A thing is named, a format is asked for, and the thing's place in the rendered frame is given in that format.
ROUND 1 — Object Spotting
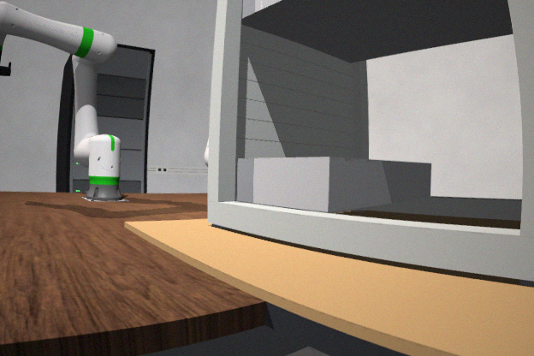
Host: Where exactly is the tan flat board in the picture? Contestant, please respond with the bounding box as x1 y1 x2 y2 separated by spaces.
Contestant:
124 219 534 356

